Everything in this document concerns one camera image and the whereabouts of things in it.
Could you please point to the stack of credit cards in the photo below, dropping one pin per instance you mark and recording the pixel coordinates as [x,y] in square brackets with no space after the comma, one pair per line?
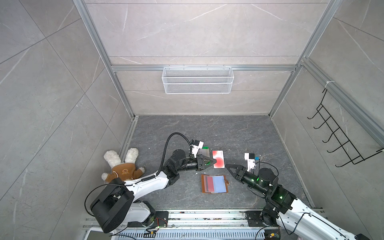
[204,153]

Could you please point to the white brown plush toy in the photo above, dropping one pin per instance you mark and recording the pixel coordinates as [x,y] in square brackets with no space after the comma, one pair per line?
[125,170]

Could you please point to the brown leather card holder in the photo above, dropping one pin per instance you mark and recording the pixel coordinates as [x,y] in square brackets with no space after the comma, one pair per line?
[220,184]

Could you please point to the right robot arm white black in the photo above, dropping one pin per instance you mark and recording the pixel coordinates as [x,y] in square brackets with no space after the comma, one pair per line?
[284,209]

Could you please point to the green plastic card tray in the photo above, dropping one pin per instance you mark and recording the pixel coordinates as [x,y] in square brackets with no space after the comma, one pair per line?
[205,148]

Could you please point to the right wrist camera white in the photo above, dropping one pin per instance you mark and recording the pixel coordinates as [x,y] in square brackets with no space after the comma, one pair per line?
[251,159]

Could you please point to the white wire mesh basket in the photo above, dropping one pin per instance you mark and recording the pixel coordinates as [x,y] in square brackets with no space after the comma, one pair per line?
[197,80]

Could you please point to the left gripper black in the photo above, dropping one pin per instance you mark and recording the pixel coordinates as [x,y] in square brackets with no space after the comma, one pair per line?
[200,161]

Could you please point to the black wire hook rack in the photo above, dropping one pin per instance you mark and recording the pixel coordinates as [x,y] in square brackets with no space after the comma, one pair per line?
[337,133]

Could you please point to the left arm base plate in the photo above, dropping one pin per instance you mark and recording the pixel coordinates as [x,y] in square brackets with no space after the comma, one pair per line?
[158,219]

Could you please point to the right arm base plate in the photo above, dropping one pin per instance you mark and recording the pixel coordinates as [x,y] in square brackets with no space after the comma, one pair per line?
[258,219]

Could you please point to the white device at bottom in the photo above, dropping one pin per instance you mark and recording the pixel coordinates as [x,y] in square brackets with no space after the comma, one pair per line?
[96,233]

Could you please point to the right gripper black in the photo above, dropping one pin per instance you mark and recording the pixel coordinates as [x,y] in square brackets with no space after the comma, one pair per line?
[241,173]

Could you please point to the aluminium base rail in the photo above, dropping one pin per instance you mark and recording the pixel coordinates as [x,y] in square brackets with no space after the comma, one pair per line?
[216,224]

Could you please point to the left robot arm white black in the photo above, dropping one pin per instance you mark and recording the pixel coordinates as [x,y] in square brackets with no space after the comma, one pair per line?
[119,201]

